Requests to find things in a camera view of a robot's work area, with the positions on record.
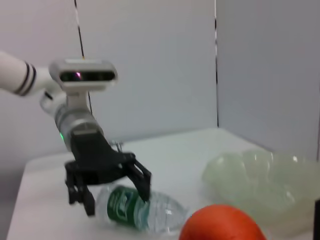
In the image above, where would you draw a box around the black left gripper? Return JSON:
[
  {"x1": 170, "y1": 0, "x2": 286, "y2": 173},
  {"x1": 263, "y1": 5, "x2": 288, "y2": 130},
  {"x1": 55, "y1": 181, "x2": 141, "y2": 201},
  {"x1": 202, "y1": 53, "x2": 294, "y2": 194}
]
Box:
[{"x1": 64, "y1": 128, "x2": 153, "y2": 217}]

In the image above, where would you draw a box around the clear green-label water bottle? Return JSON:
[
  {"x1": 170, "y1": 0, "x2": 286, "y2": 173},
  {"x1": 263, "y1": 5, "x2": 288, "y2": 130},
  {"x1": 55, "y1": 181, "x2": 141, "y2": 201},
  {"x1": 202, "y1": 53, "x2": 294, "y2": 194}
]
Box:
[{"x1": 96, "y1": 184, "x2": 191, "y2": 235}]

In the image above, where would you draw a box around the pale green glass fruit plate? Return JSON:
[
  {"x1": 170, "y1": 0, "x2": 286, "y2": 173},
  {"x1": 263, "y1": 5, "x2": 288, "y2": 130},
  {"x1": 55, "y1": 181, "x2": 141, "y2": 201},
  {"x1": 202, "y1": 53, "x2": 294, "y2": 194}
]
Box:
[{"x1": 201, "y1": 148, "x2": 320, "y2": 237}]

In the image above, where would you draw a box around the black mesh pen holder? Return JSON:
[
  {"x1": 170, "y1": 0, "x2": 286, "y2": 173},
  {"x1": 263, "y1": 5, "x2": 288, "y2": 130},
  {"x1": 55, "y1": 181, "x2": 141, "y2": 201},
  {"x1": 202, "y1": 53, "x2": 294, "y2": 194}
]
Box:
[{"x1": 314, "y1": 198, "x2": 320, "y2": 240}]

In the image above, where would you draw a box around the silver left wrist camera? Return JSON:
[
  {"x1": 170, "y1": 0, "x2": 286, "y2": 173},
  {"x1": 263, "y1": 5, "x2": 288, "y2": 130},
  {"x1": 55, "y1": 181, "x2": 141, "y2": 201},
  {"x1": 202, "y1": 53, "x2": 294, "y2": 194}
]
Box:
[{"x1": 48, "y1": 58, "x2": 119, "y2": 111}]

